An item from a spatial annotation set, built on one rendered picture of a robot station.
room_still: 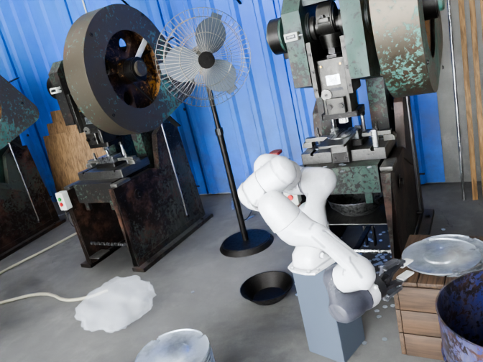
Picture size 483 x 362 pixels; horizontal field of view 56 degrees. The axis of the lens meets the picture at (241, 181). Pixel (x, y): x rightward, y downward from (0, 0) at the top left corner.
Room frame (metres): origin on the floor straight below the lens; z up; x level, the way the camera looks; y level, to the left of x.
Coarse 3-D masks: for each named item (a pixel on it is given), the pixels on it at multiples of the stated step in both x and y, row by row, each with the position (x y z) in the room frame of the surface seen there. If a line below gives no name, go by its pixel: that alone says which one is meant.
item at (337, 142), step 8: (328, 136) 2.30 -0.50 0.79; (336, 136) 2.27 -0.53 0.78; (344, 136) 2.23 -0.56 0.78; (352, 136) 2.24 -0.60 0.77; (320, 144) 2.21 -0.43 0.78; (328, 144) 2.17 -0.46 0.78; (336, 144) 2.13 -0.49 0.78; (344, 144) 2.11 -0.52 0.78; (336, 152) 2.25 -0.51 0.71; (344, 152) 2.23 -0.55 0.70; (336, 160) 2.25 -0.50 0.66; (344, 160) 2.23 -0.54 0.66
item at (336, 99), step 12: (324, 60) 2.34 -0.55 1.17; (336, 60) 2.31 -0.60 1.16; (324, 72) 2.34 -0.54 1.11; (336, 72) 2.31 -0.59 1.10; (324, 84) 2.35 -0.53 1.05; (336, 84) 2.32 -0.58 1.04; (324, 96) 2.34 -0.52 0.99; (336, 96) 2.32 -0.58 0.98; (348, 96) 2.29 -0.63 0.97; (324, 108) 2.36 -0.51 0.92; (336, 108) 2.30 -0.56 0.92; (348, 108) 2.30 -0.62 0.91
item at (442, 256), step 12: (432, 240) 1.72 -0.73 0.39; (444, 240) 1.70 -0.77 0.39; (456, 240) 1.67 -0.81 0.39; (408, 252) 1.67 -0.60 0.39; (420, 252) 1.65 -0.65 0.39; (432, 252) 1.62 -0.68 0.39; (444, 252) 1.59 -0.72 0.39; (456, 252) 1.58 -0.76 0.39; (468, 252) 1.56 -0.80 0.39; (480, 252) 1.53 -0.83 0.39; (408, 264) 1.58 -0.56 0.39; (420, 264) 1.56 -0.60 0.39; (432, 264) 1.54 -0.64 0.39; (444, 264) 1.52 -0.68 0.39; (456, 264) 1.50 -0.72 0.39; (468, 264) 1.48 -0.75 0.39
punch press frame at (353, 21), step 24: (288, 0) 2.42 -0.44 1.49; (312, 0) 2.37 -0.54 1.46; (360, 0) 2.20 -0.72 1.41; (288, 24) 2.37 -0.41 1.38; (360, 24) 2.19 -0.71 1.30; (288, 48) 2.38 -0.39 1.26; (360, 48) 2.20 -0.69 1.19; (360, 72) 2.21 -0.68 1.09; (384, 96) 2.45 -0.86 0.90; (336, 120) 2.61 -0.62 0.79; (384, 120) 2.46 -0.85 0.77; (336, 168) 2.19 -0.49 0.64; (360, 168) 2.13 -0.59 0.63; (336, 192) 2.21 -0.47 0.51; (360, 192) 2.14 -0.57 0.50
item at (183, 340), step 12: (168, 336) 1.60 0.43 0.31; (180, 336) 1.58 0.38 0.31; (192, 336) 1.56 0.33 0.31; (204, 336) 1.54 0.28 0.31; (144, 348) 1.56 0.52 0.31; (156, 348) 1.54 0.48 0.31; (168, 348) 1.51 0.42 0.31; (180, 348) 1.49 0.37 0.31; (192, 348) 1.48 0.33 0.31; (204, 348) 1.47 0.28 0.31; (144, 360) 1.48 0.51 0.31; (156, 360) 1.46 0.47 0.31; (168, 360) 1.44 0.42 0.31; (180, 360) 1.43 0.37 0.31; (192, 360) 1.42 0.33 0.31
